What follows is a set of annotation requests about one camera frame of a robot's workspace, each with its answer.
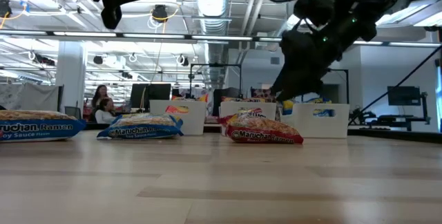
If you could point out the white building column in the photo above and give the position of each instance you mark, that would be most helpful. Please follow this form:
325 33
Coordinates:
70 75

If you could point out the grey fabric partition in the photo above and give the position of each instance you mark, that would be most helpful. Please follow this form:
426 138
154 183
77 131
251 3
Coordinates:
31 96

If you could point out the dark screen on stand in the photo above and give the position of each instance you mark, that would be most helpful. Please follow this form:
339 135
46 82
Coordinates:
403 95

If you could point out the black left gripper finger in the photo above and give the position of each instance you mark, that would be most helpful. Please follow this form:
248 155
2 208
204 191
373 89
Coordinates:
116 16
106 16

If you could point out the white plastic bin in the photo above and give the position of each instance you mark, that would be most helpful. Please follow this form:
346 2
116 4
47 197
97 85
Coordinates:
331 127
193 123
271 113

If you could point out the black overhead camera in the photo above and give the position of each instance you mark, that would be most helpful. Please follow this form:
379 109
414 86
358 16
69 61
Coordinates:
159 12

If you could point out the dark dotted fabric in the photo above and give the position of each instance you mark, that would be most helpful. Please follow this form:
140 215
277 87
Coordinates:
262 94

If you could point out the person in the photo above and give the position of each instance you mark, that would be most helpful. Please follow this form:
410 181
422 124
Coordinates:
105 113
101 92

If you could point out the black computer monitor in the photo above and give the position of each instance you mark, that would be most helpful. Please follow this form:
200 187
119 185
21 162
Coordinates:
139 96
159 91

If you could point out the silver round ceiling duct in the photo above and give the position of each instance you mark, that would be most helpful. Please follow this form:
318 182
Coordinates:
210 9
288 21

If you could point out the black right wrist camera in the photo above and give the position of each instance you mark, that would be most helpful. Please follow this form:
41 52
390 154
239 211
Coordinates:
312 6

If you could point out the black workstation table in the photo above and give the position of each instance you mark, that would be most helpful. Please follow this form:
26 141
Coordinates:
390 118

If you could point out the black office chair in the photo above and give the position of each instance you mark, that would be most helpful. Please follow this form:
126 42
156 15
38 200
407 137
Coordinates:
72 111

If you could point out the black gantry frame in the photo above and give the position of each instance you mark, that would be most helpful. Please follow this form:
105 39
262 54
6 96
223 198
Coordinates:
347 85

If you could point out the black table edge frame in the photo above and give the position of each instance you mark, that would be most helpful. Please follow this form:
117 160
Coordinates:
397 135

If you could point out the long horizontal light bar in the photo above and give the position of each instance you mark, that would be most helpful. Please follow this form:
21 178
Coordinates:
172 37

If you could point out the orange chicken ramen packet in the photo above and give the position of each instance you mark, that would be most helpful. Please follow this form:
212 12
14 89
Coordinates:
176 109

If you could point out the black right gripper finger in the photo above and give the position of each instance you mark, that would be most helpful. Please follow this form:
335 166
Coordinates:
285 84
307 85

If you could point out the blue soy sauce ramen packet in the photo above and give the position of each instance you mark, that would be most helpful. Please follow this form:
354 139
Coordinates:
145 129
287 108
34 127
324 112

